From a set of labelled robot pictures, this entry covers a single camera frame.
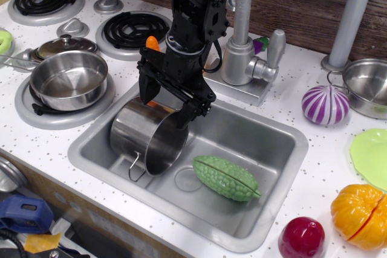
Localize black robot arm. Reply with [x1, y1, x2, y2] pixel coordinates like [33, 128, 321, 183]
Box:
[137, 0, 230, 130]

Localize silver stove knob upper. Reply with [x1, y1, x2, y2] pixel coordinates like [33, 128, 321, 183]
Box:
[93, 0, 123, 15]

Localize silver toy faucet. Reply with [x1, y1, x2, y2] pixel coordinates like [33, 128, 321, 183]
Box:
[204, 0, 286, 106]

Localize silver stove knob lower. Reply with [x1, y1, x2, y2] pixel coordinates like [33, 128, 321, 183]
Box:
[56, 18, 89, 37]

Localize steel pot lid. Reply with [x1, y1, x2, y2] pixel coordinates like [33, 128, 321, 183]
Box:
[31, 34, 97, 62]

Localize yellow tape piece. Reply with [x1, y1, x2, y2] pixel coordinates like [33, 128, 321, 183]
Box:
[24, 233, 62, 254]

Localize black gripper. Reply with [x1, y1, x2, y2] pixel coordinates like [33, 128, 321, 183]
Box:
[137, 44, 216, 130]

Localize stove burner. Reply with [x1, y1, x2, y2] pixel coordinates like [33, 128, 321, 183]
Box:
[15, 74, 115, 130]
[96, 11, 172, 61]
[8, 0, 85, 27]

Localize red apple toy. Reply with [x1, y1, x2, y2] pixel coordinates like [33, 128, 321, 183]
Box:
[278, 217, 325, 257]

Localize purple striped onion toy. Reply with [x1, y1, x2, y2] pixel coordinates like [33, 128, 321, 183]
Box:
[301, 85, 350, 125]

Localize back left stove burner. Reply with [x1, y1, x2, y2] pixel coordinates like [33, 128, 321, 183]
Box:
[8, 0, 85, 27]

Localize green bitter melon toy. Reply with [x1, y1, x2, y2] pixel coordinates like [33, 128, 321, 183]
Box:
[192, 155, 262, 202]

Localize steel bowl at right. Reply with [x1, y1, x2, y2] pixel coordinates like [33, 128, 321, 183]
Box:
[330, 59, 387, 120]

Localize light green plate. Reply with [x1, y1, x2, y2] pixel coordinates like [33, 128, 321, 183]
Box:
[350, 129, 386, 192]

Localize silver sink basin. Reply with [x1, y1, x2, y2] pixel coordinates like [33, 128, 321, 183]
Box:
[68, 85, 308, 253]

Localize front stove burner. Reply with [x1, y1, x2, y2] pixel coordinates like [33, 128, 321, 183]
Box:
[15, 74, 115, 130]

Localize silver round oven knob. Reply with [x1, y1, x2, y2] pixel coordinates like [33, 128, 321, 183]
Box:
[1, 157, 28, 193]

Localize silver stove knob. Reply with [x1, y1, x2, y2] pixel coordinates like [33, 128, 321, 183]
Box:
[93, 0, 123, 15]
[56, 18, 89, 37]

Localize green toy at left edge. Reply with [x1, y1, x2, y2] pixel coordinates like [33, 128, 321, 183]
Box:
[0, 28, 15, 56]

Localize steel bowl on burner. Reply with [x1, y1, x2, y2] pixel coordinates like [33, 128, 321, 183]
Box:
[30, 51, 108, 111]

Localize grey vertical pole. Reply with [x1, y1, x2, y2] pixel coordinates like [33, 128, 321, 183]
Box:
[320, 0, 368, 73]

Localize blue clamp tool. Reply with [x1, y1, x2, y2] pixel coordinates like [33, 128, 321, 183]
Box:
[1, 195, 54, 234]

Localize steel ladle spoon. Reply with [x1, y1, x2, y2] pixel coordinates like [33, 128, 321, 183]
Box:
[1, 48, 39, 73]

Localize back right stove burner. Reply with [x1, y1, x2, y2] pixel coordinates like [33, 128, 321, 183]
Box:
[96, 11, 172, 61]

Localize orange pumpkin toy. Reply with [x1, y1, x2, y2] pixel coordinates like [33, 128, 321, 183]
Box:
[331, 184, 386, 251]

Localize stainless steel pot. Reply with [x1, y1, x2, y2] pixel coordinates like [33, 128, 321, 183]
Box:
[109, 97, 189, 182]

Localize orange carrot toy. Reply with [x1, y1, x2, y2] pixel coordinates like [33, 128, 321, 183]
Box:
[146, 36, 161, 52]

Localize purple eggplant toy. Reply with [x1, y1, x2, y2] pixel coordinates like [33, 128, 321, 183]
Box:
[253, 37, 269, 54]

